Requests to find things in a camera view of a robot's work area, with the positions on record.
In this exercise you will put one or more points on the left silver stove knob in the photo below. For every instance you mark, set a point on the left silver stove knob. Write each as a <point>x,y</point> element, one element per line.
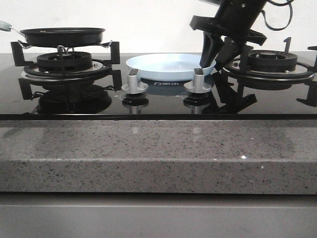
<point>134,84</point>

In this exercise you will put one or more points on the light blue plate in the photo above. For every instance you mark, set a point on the light blue plate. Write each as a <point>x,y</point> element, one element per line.
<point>166,67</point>

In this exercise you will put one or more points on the left black pan support grate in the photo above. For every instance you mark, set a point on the left black pan support grate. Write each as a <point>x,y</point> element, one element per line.
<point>60,80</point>

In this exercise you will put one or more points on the black pan support grate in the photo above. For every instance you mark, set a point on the black pan support grate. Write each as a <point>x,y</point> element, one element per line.
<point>60,80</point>
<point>303,74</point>

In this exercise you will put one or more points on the left black gas burner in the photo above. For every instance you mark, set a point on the left black gas burner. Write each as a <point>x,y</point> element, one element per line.
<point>72,62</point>

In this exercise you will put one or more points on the silver stove knob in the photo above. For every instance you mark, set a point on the silver stove knob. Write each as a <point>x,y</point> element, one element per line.
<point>198,85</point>
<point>134,84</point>

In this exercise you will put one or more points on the wire pan trivet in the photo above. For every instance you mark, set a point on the wire pan trivet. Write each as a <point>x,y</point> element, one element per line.
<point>66,49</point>

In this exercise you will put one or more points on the right black pan support grate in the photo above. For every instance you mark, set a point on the right black pan support grate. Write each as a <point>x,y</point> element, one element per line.
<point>303,74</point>

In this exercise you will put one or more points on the right silver stove knob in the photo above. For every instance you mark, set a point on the right silver stove knob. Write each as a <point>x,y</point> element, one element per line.
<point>198,85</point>

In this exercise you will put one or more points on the black frying pan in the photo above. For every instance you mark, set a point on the black frying pan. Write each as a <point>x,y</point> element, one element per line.
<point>68,37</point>

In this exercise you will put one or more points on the black gas burner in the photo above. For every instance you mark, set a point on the black gas burner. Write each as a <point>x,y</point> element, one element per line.
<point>272,61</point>
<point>72,62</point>

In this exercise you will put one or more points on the right black gas burner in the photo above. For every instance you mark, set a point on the right black gas burner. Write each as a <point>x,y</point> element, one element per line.
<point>272,61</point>

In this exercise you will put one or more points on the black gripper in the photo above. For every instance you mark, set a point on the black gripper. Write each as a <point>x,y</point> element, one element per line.
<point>234,19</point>

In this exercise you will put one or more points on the black glass gas cooktop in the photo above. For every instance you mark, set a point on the black glass gas cooktop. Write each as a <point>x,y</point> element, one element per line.
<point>229,98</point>

